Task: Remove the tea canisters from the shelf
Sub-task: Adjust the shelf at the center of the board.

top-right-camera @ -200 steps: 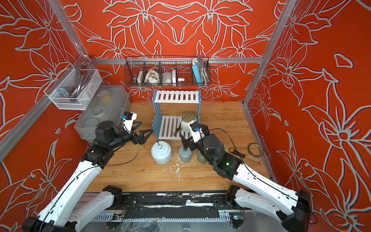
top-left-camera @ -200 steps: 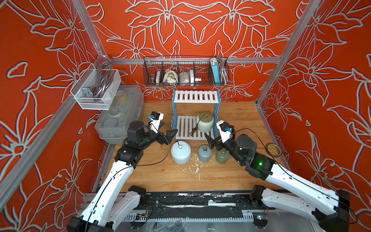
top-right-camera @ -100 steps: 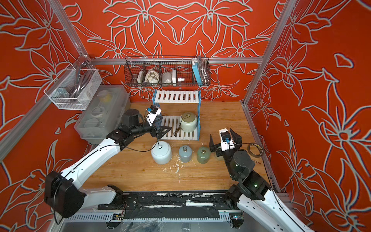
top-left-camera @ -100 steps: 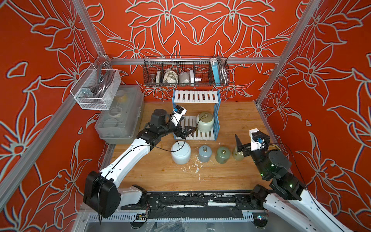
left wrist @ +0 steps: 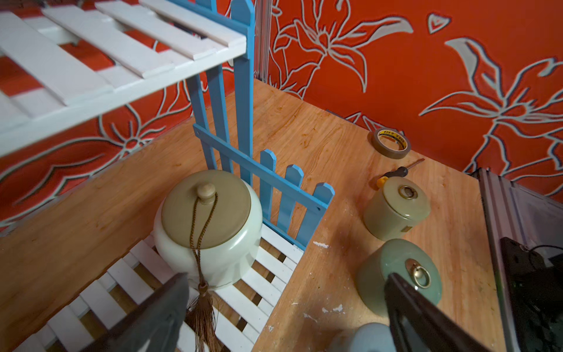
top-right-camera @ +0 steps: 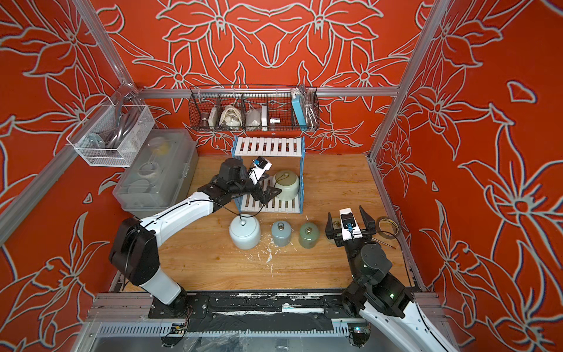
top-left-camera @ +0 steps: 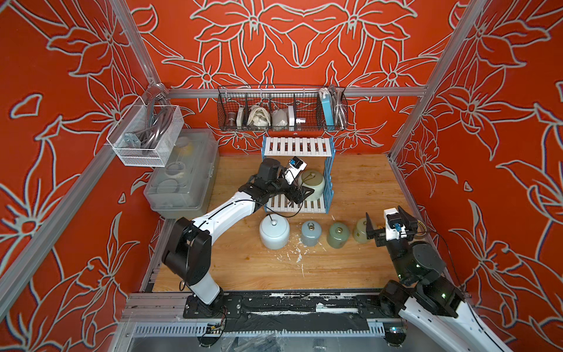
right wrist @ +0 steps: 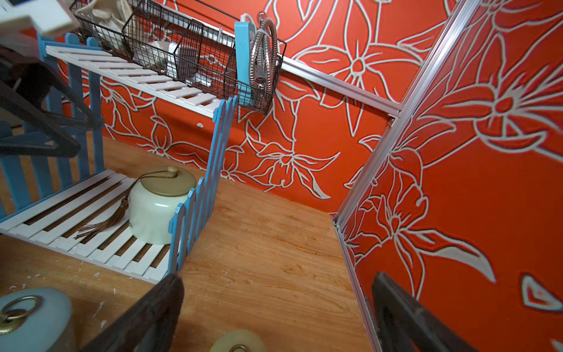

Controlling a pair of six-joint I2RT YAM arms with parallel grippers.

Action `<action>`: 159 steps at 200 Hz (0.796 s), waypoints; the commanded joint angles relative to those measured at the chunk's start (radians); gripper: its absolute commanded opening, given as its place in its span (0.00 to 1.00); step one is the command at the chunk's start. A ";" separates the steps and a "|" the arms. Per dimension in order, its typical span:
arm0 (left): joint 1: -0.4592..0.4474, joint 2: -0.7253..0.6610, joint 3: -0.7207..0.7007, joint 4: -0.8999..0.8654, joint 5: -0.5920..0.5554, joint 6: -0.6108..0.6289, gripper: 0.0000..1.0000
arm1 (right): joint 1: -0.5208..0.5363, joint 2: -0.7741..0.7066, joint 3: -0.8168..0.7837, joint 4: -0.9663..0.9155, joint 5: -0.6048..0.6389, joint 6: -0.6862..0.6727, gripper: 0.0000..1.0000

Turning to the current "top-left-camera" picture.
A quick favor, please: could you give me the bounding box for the yellow tea canister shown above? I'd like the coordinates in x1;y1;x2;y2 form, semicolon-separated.
353;218;369;244

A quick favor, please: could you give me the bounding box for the cream round ceramic jar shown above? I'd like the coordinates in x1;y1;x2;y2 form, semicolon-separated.
298;170;325;201

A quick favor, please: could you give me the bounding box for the green tea canister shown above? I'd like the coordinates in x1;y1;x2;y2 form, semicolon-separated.
327;221;350;249

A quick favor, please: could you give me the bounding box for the grey-blue tea canister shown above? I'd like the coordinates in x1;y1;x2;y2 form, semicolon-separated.
301;220;322;247

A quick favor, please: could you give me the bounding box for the pale blue round ceramic jar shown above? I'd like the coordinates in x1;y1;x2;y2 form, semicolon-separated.
260;214;290;250

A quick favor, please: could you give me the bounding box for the blue white picket shelf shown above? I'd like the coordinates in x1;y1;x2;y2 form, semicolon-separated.
261;137;336;214

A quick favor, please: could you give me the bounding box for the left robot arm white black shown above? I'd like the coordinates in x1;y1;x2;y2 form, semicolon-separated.
161;156;314;309

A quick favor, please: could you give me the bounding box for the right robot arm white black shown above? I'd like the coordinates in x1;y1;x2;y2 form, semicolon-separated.
364;206;509;351

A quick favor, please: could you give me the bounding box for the brown tape roll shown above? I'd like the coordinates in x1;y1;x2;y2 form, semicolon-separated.
415;220;428;238

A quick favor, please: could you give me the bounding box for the cream cloth in basket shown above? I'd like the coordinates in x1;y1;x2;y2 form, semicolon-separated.
246;105;271;128

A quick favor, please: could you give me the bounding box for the blue box in basket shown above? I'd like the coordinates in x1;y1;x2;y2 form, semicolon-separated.
319;87;335;130

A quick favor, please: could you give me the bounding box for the translucent plastic storage box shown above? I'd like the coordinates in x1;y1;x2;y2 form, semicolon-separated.
144;128;220;219

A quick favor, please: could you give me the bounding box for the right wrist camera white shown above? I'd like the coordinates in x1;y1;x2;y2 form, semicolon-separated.
384;208;407;241

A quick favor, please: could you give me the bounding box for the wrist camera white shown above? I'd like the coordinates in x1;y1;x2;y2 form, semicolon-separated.
384;208;407;241
284;156;307;185

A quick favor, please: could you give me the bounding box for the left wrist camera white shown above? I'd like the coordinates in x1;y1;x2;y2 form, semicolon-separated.
284;156;307;185

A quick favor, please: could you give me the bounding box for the black wire wall basket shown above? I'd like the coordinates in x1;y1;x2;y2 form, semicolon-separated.
217;84;349;133

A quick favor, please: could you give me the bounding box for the metal hose in basket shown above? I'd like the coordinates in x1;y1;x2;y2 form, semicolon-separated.
330;86;348;131

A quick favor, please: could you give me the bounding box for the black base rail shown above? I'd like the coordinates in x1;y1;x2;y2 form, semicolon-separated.
183;289;408;335

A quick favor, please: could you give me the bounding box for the clear plastic wall basket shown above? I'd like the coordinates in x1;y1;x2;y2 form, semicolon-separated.
106;98;184;168

